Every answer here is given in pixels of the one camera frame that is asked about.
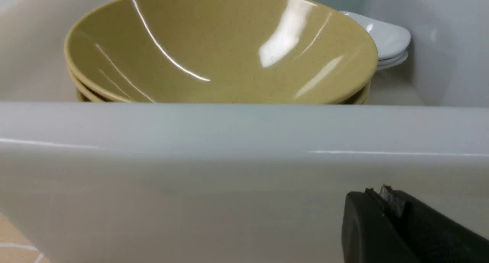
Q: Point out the bottom yellow stacked bowl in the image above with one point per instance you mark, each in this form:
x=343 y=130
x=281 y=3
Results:
x=359 y=98

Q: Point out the yellow stacked bowl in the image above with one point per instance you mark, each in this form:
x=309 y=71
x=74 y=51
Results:
x=82 y=88
x=359 y=98

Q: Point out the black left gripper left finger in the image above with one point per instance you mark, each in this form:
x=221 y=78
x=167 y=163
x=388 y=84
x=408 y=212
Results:
x=369 y=235

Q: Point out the middle yellow stacked bowl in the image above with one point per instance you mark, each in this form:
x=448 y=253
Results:
x=82 y=88

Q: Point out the white plastic bin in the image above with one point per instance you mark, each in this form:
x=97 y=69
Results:
x=100 y=183

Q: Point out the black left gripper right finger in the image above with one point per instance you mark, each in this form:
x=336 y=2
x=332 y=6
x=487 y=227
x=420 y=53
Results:
x=430 y=235

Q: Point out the top yellow bowl in stack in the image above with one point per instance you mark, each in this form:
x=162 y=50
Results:
x=220 y=51

